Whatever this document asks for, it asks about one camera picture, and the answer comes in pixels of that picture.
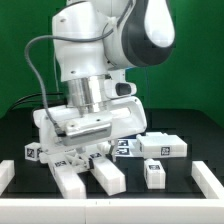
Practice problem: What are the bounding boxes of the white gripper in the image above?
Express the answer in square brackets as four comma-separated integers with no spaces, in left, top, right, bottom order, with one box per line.
[33,96,147,165]

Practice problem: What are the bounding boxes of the white X-frame chair legs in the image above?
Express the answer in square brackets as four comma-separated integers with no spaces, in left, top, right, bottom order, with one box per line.
[40,151,126,199]

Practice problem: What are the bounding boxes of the white chair seat block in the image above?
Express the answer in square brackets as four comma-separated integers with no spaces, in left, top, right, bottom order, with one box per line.
[136,135,187,159]

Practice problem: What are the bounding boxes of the small white tagged cube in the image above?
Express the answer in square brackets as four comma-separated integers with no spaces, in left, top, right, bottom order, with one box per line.
[25,142,42,161]

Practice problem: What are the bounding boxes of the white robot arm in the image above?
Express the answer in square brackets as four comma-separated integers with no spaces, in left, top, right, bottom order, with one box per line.
[33,0,175,163]

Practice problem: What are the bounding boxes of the white front fence bar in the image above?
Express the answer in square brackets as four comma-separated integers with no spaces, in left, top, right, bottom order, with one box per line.
[0,199,224,224]

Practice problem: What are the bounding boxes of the white left fence bar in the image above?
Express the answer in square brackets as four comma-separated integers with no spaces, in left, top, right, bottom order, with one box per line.
[0,160,15,196]

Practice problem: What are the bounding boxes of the white flat tagged base plate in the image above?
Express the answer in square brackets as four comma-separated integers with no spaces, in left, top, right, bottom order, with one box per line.
[115,139,141,157]

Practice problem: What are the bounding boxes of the black cables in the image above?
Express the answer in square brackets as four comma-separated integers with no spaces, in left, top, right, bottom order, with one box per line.
[8,92,68,113]

